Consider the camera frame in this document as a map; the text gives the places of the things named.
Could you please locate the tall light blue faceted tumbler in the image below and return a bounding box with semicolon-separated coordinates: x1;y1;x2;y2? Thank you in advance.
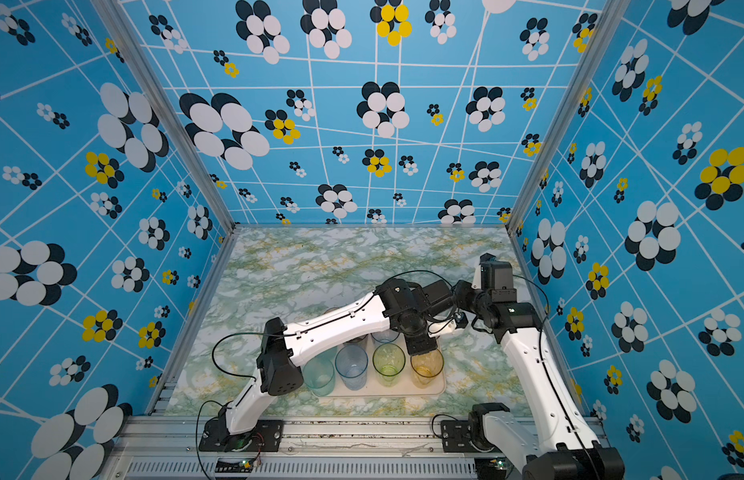
372;329;400;344

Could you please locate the tall green tumbler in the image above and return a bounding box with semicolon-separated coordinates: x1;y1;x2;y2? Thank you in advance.
373;343;406;387

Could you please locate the tall yellow-olive tumbler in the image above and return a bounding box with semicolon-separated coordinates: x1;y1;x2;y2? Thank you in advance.
410;350;445;388

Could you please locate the tall frosted blue tumbler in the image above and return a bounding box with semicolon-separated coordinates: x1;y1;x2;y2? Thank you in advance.
335;344;369;391

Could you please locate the tall teal tumbler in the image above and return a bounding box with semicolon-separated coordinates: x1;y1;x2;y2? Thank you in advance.
303;357;336;397

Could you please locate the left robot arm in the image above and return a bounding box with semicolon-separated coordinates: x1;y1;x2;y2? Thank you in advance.
221;278;456;436

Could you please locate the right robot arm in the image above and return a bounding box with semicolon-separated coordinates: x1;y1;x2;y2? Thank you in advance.
454;253;625;479

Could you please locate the beige plastic tray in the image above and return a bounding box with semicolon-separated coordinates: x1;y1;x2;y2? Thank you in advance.
328;336;446;398

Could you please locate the small green circuit board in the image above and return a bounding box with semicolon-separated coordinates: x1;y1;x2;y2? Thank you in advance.
215;459;259;474

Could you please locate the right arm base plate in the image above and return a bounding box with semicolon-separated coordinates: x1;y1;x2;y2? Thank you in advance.
437;419;480;453

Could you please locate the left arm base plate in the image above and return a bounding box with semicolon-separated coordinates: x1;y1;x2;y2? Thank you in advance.
198;418;285;453

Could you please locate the aluminium front rail frame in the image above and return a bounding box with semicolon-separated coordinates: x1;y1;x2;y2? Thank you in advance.
100;415;625;480

